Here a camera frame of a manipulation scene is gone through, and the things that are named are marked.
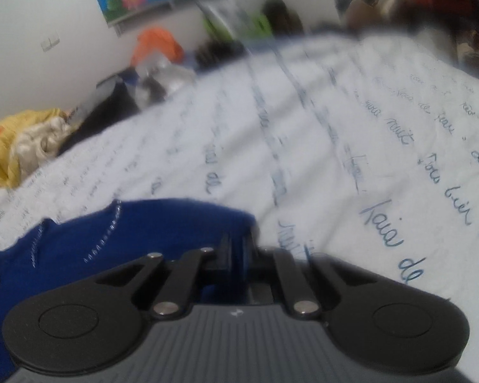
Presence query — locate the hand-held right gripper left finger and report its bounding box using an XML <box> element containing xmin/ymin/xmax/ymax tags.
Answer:
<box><xmin>98</xmin><ymin>235</ymin><xmax>234</xmax><ymax>320</ymax></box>

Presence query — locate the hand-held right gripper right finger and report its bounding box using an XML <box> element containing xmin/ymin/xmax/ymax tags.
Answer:
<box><xmin>239</xmin><ymin>236</ymin><xmax>369</xmax><ymax>320</ymax></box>

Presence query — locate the blue garment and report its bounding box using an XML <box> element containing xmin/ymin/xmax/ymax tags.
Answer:
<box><xmin>0</xmin><ymin>199</ymin><xmax>261</xmax><ymax>383</ymax></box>

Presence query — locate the white printed bedsheet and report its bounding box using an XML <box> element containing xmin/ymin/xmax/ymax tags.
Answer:
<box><xmin>0</xmin><ymin>32</ymin><xmax>479</xmax><ymax>328</ymax></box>

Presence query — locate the clear plastic wrap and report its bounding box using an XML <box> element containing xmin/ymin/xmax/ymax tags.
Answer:
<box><xmin>138</xmin><ymin>59</ymin><xmax>196</xmax><ymax>96</ymax></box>

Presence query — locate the green item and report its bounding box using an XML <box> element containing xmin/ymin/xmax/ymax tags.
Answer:
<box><xmin>201</xmin><ymin>8</ymin><xmax>273</xmax><ymax>40</ymax></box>

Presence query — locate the dark brown item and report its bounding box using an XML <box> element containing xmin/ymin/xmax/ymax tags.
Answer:
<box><xmin>261</xmin><ymin>0</ymin><xmax>305</xmax><ymax>36</ymax></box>

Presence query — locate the yellow cloth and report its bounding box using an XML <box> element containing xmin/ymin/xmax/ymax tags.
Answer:
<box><xmin>0</xmin><ymin>109</ymin><xmax>72</xmax><ymax>193</ymax></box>

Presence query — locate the dark red clutter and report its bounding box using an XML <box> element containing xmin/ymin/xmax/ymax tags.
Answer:
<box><xmin>399</xmin><ymin>0</ymin><xmax>479</xmax><ymax>70</ymax></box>

